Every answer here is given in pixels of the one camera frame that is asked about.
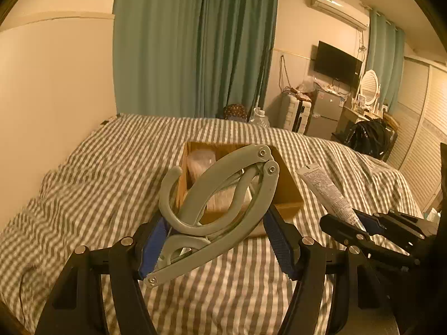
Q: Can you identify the wooden dressing table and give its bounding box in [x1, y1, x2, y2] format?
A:
[331, 107, 399, 145]

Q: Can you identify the brown patterned cushion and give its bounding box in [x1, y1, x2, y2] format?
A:
[223, 104, 248, 122]

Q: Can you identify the clear water jug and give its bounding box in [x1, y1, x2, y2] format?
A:
[249, 107, 270, 128]

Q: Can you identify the clear cotton swab jar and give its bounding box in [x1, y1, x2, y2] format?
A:
[186, 149, 216, 184]

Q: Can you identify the green window curtain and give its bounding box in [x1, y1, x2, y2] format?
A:
[366, 8, 405, 113]

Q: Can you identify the gray checkered bed cover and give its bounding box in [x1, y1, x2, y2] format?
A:
[1, 115, 421, 334]

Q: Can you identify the black backpack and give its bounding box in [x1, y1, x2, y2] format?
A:
[343, 118, 398, 162]

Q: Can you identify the brown cardboard box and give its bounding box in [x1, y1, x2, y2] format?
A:
[174, 140, 305, 238]

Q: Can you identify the white louvered closet door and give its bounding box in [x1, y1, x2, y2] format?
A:
[387, 58, 446, 210]

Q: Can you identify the white oval mirror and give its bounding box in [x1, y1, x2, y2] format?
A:
[358, 70, 380, 107]

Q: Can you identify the white cream tube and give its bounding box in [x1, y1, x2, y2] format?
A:
[297, 163, 366, 231]

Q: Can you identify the black wall television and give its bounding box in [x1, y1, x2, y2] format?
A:
[313, 41, 362, 86]

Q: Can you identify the gray mini fridge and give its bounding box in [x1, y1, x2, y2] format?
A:
[305, 89, 345, 140]

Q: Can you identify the white suitcase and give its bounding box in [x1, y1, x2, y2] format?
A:
[278, 93, 312, 134]

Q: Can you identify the gray folding hanger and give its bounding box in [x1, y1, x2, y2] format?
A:
[146, 143, 280, 287]

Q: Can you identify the white tape roll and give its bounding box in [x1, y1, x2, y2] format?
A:
[205, 184, 252, 214]

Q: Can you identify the white air conditioner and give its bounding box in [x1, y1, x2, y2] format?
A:
[311, 0, 370, 31]

